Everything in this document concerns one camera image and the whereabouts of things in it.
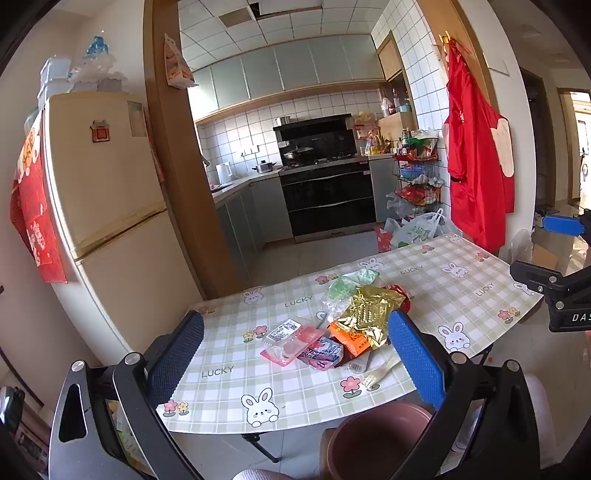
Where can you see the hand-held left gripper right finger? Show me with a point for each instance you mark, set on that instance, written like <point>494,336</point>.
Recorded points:
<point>411,360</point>

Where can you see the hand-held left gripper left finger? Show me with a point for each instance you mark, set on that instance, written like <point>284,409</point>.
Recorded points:
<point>178,355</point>

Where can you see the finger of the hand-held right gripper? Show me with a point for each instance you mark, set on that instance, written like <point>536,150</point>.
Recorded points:
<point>561,225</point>
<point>535,274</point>

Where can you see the white plastic fork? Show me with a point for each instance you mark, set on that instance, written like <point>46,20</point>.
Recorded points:
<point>378,373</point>

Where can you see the white small packet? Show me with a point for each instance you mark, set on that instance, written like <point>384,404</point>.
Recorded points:
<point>358,364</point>

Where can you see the gold foil wrapper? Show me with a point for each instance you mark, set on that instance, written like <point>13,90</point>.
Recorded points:
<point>369,314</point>

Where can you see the red snack wrapper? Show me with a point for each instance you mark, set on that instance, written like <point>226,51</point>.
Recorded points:
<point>400,297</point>

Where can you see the orange snack packet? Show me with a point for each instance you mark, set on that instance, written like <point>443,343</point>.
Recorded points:
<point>348,339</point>

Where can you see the purple pink wrapper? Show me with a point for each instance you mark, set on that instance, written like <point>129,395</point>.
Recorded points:
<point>323,354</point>

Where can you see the pink plastic bin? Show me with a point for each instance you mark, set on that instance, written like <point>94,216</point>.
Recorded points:
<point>374,443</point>

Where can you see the green white plastic bag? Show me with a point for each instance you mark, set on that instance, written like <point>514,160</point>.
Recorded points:
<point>344,290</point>

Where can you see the pink plastic tray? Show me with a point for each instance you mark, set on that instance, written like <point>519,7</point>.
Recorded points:
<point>288,353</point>

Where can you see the cardboard box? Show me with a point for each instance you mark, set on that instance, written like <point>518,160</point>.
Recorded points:
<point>549,256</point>

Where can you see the translucent plastic bag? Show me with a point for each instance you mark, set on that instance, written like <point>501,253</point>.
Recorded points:
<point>521,247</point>

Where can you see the checked rabbit tablecloth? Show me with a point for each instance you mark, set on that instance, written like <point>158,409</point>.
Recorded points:
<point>461,295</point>

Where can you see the red apron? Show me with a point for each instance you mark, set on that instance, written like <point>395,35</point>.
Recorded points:
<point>475,161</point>

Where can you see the red bag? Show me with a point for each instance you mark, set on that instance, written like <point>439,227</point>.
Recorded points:
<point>382,240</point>

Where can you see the black table leg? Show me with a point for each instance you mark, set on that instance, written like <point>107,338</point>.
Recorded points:
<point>263,445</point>

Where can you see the white green-print shopping bag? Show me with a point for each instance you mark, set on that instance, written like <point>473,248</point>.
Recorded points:
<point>415,233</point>

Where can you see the grey lower cabinets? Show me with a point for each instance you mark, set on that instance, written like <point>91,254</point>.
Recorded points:
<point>244,221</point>

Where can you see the grey cabinets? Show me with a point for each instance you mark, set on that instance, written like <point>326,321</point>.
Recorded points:
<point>244,221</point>
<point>286,69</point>

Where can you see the grey narrow lower cabinet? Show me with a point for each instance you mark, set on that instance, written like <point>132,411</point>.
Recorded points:
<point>383,189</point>

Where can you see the black stove oven unit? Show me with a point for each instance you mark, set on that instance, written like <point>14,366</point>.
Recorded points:
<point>328,203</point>

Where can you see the cream refrigerator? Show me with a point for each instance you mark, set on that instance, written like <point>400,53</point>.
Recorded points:
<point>106,184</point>

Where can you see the white kettle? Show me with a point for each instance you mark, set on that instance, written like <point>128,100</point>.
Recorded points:
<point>224,174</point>

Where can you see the red printed cloth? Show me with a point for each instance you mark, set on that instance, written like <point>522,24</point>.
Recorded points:
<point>37,221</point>

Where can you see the steel pot with lid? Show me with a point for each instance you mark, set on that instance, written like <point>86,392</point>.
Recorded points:
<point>264,167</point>

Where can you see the black wok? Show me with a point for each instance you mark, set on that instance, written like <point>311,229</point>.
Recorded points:
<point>295,154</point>

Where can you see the red fridge magnet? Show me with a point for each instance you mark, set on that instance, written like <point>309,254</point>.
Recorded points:
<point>101,130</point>

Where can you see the paper sticker on refrigerator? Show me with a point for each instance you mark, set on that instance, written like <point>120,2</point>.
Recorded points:
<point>136,119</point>

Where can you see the black range hood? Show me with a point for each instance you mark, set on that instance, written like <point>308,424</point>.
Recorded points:
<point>318,136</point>

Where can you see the small steel pot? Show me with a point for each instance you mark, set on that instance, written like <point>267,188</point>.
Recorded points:
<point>284,121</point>

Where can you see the hanging snack bag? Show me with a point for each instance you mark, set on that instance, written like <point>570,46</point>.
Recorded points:
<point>178,64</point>

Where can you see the clear plastic bags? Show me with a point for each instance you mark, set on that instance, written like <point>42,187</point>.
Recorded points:
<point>97,64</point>

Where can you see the white storage boxes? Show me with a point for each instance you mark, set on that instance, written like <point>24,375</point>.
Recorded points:
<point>53,78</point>

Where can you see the grey upper cabinets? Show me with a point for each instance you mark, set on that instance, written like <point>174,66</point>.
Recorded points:
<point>286,69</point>

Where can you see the yellow wall hook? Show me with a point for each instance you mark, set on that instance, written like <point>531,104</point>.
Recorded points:
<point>445,39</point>

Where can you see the wooden wall shelf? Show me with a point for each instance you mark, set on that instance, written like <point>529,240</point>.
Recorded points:
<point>392,60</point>

